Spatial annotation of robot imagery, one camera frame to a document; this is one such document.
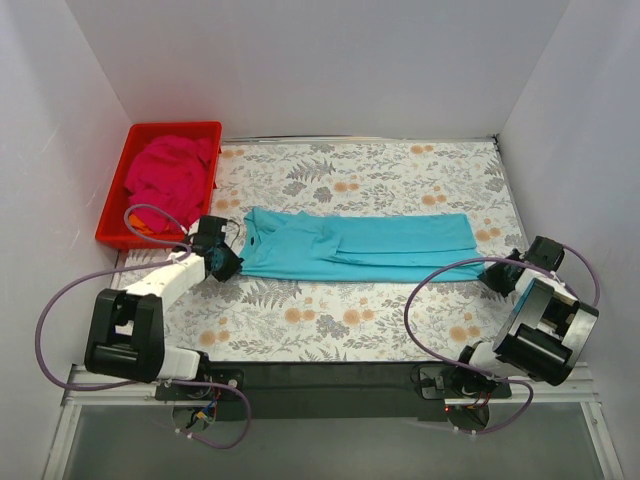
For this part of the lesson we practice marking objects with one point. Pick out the aluminium frame rail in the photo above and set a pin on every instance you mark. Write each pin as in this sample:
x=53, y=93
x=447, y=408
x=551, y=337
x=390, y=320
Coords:
x=334, y=421

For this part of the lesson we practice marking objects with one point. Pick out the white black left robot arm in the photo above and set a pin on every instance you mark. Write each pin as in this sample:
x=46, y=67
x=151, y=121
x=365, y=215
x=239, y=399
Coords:
x=126, y=338

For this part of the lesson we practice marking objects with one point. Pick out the orange cloth in bin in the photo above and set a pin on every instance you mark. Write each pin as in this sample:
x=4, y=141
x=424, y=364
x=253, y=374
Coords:
x=147, y=224

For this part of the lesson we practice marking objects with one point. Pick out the magenta t shirt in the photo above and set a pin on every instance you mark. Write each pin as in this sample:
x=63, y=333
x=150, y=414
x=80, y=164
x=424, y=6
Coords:
x=169, y=178

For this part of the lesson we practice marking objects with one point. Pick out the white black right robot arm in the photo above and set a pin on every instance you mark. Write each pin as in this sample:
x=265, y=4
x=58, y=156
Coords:
x=548, y=327

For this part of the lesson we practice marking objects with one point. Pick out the turquoise t shirt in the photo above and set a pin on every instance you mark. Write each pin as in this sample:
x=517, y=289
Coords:
x=394, y=249

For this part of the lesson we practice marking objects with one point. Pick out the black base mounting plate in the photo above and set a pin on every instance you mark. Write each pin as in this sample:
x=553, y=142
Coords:
x=329, y=390

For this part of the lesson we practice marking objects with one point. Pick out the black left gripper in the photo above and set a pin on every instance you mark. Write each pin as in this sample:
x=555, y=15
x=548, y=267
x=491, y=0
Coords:
x=226, y=263

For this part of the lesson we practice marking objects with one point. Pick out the red plastic bin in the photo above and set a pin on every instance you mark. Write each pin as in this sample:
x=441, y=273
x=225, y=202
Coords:
x=113, y=228

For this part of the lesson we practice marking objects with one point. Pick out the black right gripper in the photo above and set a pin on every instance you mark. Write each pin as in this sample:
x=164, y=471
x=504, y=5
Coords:
x=500, y=277

